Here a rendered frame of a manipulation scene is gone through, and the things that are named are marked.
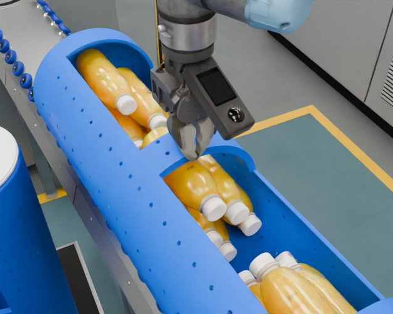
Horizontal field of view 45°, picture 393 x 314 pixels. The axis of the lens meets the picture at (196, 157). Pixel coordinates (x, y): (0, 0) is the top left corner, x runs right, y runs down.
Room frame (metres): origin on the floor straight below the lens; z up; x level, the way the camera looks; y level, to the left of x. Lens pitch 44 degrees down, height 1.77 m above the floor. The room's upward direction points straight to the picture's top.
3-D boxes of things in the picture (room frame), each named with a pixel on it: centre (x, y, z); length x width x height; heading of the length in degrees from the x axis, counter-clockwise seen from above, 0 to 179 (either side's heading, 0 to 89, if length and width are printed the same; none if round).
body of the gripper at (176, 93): (0.57, 0.02, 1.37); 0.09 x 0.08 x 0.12; 32
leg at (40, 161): (1.55, 0.71, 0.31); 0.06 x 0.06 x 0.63; 32
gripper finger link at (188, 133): (0.56, 0.03, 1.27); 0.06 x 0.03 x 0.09; 32
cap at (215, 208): (0.51, -0.03, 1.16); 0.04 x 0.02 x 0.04; 122
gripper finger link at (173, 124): (0.54, 0.02, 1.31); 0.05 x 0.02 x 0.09; 122
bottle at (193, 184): (0.59, 0.02, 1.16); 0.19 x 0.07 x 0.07; 32
